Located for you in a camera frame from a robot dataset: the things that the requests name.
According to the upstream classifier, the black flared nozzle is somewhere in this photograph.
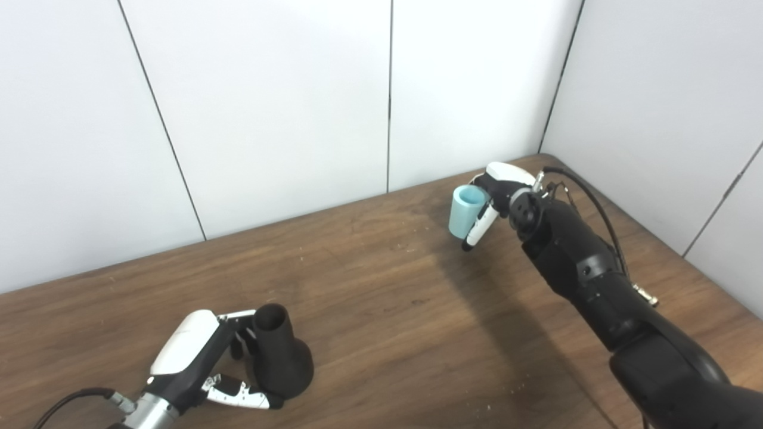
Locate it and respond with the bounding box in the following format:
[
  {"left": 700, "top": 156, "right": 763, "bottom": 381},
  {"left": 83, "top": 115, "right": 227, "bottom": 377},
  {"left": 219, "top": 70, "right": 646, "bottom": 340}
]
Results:
[{"left": 241, "top": 303, "right": 315, "bottom": 401}]

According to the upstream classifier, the light blue cylinder cup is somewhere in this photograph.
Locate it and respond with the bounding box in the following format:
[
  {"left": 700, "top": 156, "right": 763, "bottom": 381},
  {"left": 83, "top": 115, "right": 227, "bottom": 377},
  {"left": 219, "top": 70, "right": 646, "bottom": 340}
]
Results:
[{"left": 448, "top": 185, "right": 492, "bottom": 240}]

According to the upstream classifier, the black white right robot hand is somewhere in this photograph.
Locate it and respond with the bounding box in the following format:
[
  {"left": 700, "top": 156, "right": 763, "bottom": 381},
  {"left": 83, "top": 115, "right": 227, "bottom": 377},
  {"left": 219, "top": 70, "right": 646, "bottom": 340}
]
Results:
[{"left": 462, "top": 161, "right": 537, "bottom": 252}]

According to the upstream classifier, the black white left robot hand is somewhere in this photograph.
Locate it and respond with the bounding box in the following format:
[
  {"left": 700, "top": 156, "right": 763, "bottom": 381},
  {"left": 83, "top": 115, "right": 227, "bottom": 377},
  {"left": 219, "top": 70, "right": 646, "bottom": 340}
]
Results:
[{"left": 145, "top": 309, "right": 285, "bottom": 412}]

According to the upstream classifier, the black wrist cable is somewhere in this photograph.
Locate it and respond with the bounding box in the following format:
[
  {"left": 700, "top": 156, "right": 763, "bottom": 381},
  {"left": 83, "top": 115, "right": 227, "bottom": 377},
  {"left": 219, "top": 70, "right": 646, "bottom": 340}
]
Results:
[
  {"left": 33, "top": 387, "right": 139, "bottom": 429},
  {"left": 534, "top": 166, "right": 659, "bottom": 307}
]

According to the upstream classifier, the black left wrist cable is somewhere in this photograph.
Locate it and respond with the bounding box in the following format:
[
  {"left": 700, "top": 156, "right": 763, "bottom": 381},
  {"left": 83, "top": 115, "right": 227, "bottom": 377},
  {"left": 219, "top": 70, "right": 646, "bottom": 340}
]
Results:
[{"left": 33, "top": 387, "right": 139, "bottom": 429}]

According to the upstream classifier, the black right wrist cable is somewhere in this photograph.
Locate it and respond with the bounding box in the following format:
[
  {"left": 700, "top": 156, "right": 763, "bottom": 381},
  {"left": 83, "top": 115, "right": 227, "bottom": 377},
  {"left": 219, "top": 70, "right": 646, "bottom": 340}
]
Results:
[{"left": 534, "top": 166, "right": 659, "bottom": 307}]

